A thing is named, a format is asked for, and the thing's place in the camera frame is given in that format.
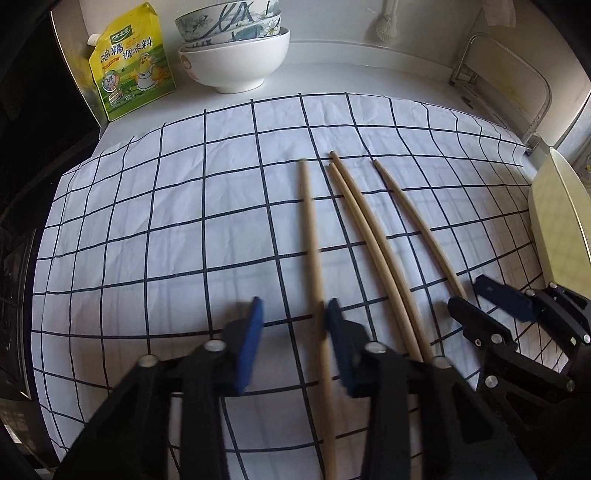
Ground plain white bowl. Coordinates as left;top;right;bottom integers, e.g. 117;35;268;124
178;27;291;94

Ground white hanging cloth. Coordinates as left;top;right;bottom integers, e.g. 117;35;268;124
480;0;519;27

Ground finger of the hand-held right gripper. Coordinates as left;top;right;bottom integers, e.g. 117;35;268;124
448;296;574;394
475;274;591;345

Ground floral patterned bowl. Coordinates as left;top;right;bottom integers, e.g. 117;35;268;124
180;18;283;47
174;0;282;35

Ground round white plastic basin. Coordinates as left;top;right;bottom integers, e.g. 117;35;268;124
527;147;591;296

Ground green yellow seasoning packet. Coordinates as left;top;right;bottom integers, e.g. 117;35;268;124
88;2;177;122

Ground white black checked cloth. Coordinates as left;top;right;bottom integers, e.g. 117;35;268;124
31;92;548;480

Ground tan wooden chopstick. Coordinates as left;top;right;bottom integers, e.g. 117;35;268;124
326;162;424;364
298;158;340;480
372;159;467;300
329;151;435;361

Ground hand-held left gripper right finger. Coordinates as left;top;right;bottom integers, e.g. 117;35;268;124
323;299;539;480

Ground metal dish rack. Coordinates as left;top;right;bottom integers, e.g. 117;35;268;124
450;32;554;155

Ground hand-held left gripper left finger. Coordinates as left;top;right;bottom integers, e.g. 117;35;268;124
53;296;265;480

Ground white ribbed hose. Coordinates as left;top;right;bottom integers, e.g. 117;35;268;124
367;0;402;44

